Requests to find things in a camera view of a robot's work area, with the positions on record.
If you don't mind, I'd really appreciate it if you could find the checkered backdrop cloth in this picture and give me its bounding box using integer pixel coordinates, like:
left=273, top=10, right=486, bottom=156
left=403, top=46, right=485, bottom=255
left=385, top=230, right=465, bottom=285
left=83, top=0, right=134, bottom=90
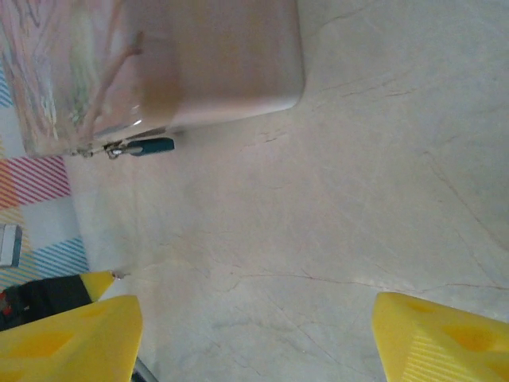
left=0, top=59, right=91, bottom=291

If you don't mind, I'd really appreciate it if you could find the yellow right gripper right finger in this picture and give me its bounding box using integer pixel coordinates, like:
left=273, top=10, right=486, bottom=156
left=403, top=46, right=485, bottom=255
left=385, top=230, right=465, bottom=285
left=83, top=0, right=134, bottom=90
left=372, top=292, right=509, bottom=382

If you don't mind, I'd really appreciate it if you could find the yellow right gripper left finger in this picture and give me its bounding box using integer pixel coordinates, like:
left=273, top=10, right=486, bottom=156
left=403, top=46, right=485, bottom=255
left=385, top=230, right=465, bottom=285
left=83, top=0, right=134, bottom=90
left=0, top=294, right=143, bottom=382

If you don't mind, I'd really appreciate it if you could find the illustrated pink tin box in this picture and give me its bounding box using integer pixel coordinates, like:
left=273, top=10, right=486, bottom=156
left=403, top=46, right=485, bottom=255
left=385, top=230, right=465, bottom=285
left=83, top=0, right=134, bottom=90
left=0, top=0, right=306, bottom=158

